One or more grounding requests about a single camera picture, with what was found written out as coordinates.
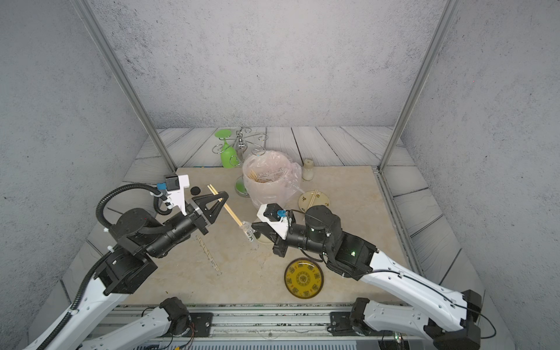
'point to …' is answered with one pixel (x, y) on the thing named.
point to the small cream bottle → (308, 173)
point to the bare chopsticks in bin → (252, 175)
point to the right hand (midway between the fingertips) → (256, 226)
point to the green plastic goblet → (229, 158)
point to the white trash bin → (270, 177)
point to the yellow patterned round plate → (303, 278)
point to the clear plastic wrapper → (248, 230)
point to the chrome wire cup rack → (240, 144)
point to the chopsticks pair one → (208, 254)
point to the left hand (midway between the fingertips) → (228, 197)
